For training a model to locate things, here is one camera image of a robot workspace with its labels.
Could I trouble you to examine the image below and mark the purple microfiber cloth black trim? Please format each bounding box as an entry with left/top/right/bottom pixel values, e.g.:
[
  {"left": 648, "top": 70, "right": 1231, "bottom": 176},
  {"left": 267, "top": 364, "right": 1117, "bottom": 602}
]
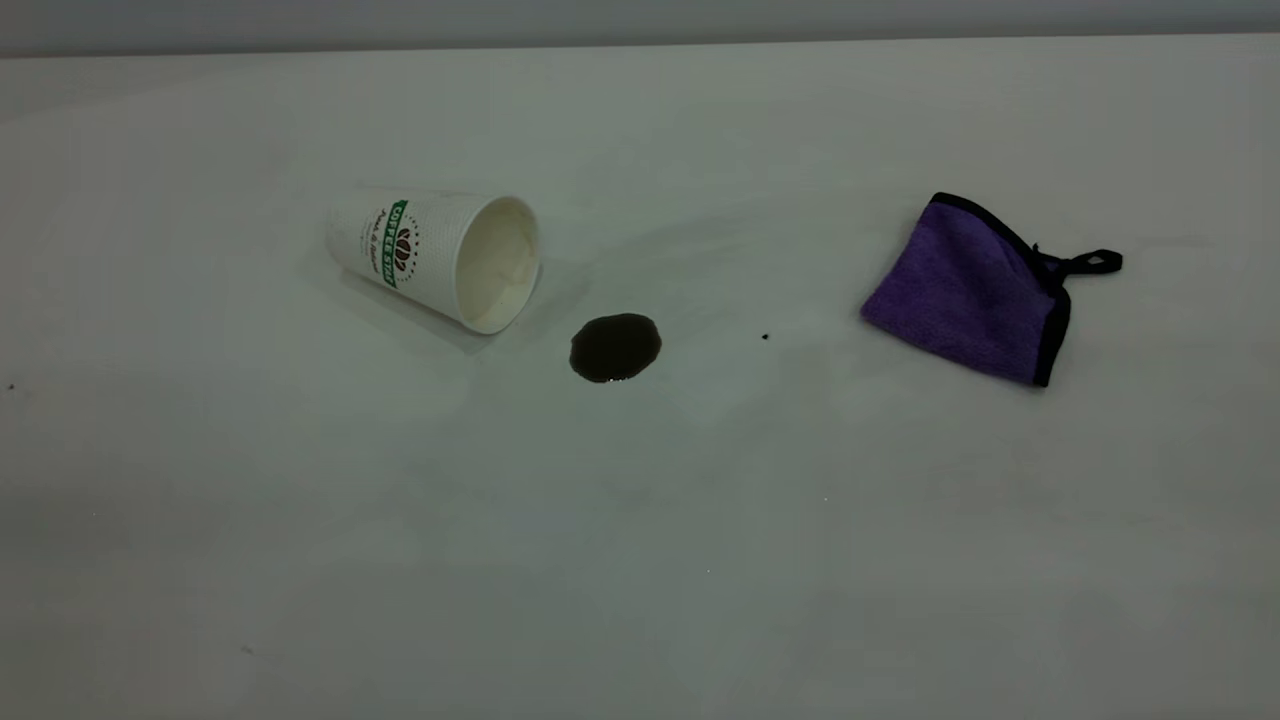
[{"left": 860, "top": 192, "right": 1124, "bottom": 388}]

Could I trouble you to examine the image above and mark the dark coffee spill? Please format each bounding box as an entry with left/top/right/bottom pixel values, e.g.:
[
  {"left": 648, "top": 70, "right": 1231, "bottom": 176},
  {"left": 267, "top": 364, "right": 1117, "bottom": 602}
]
[{"left": 569, "top": 313, "right": 663, "bottom": 384}]

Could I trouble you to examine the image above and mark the white paper coffee cup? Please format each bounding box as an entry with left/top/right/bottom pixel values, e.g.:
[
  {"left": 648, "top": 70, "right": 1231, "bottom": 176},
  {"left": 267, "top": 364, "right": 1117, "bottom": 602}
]
[{"left": 325, "top": 187, "right": 543, "bottom": 336}]

